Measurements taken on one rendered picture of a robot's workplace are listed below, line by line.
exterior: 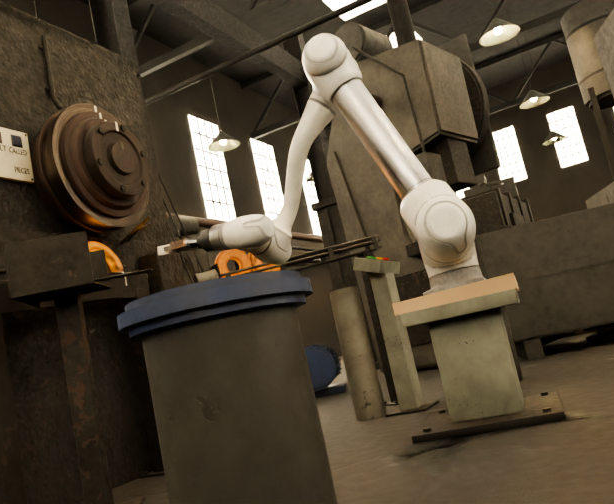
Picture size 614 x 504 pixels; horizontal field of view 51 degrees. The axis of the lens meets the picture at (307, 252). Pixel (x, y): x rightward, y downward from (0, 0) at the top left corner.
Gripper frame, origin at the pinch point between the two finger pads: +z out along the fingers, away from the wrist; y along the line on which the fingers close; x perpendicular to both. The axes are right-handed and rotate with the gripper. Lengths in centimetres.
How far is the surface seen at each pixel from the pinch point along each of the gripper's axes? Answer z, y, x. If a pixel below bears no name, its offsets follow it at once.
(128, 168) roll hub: 13.9, 0.7, 32.1
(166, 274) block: 19.2, 22.2, -5.4
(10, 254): -3, -65, -5
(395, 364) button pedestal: -54, 63, -51
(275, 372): -90, -91, -39
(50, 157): 26.0, -23.2, 34.7
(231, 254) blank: 3.2, 44.8, 0.7
